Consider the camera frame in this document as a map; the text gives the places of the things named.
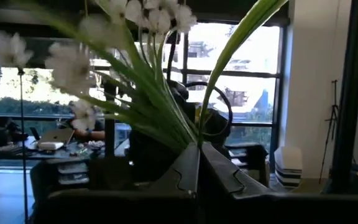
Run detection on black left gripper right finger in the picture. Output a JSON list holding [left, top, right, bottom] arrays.
[[201, 141, 273, 200]]

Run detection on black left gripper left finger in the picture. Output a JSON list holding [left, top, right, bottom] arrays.
[[141, 142, 201, 195]]

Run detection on white artificial flower bunch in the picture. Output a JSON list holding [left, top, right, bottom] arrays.
[[0, 0, 290, 149]]

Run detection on white black-striped bin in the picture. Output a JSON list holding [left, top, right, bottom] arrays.
[[273, 146, 304, 190]]

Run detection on person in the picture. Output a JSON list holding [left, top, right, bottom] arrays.
[[57, 101, 107, 141]]

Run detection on black drawer unit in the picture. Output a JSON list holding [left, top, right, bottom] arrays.
[[56, 161, 90, 187]]

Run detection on dark office desk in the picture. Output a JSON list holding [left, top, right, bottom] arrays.
[[0, 136, 130, 161]]

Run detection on thin black tripod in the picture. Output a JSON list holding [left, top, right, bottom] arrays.
[[318, 79, 340, 184]]

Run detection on silver laptop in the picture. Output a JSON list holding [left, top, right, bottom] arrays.
[[37, 128, 75, 147]]

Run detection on white box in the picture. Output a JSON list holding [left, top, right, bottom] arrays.
[[37, 141, 65, 152]]

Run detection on black light stand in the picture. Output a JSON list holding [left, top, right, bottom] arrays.
[[16, 67, 30, 224]]

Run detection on black window frame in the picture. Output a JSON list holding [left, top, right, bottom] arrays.
[[0, 18, 288, 175]]

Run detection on black aluminium table frame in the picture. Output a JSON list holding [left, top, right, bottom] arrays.
[[329, 0, 358, 195]]

